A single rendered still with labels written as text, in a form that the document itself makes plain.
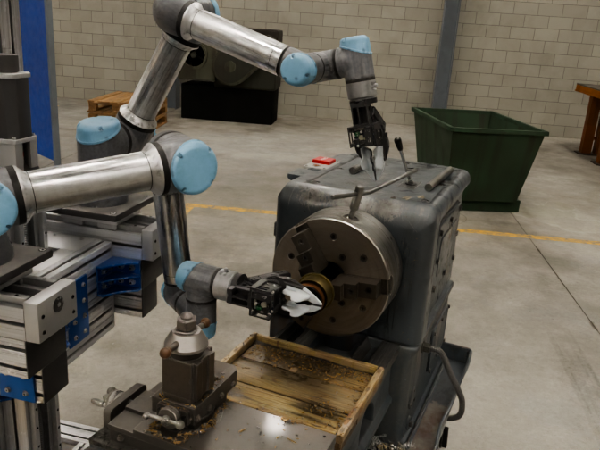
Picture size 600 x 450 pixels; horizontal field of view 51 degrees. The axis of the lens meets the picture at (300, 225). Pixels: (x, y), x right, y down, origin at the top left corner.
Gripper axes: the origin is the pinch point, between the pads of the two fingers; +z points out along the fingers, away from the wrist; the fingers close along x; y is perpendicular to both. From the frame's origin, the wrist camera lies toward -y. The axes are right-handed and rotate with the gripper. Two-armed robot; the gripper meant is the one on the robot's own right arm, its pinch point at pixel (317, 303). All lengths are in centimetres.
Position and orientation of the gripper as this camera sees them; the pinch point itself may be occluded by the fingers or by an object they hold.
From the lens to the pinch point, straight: 143.4
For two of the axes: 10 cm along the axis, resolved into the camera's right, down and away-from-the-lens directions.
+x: 0.6, -9.5, -3.2
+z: 9.1, 1.8, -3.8
